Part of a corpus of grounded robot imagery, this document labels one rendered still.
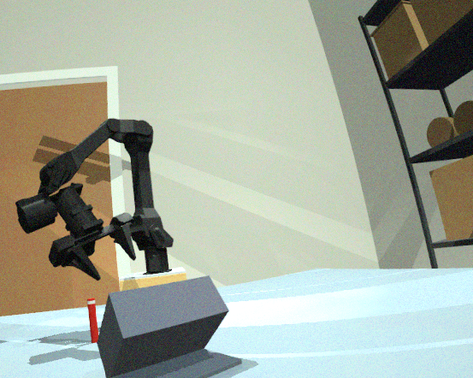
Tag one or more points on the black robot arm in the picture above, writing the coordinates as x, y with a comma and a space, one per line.
147, 230

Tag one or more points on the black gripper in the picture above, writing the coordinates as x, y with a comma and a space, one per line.
68, 251

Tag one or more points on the grey square panel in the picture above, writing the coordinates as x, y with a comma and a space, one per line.
161, 331

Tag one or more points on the red peg with white band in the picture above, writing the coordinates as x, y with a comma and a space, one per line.
91, 306

